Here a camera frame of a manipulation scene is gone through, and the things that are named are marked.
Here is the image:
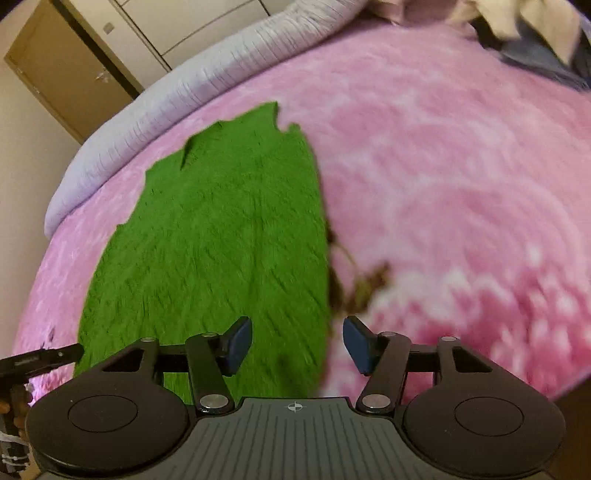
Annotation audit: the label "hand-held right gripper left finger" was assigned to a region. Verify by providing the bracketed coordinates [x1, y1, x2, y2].
[99, 317, 253, 413]

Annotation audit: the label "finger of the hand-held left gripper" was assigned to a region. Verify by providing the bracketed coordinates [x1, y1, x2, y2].
[0, 344, 85, 376]

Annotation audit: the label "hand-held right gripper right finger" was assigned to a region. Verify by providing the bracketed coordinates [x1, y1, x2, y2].
[342, 316, 497, 414]

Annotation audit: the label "green knit sweater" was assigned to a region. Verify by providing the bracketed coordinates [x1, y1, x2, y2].
[74, 102, 335, 404]

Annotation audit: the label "pink floral blanket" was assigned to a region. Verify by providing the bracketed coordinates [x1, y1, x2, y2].
[11, 23, 591, 407]

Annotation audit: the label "grey striped quilt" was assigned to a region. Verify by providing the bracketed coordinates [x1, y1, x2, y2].
[44, 0, 370, 238]

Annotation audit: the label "brown wooden door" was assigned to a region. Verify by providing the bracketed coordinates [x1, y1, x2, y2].
[4, 0, 144, 145]

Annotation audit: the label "cream wardrobe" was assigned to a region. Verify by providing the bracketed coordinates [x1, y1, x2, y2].
[60, 0, 301, 72]

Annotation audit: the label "small black garment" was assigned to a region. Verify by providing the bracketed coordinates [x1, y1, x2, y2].
[473, 16, 506, 49]

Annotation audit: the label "blue jeans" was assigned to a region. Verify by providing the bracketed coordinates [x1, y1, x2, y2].
[499, 23, 591, 90]

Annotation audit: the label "cream sweater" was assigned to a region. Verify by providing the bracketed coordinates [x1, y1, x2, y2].
[455, 0, 583, 65]

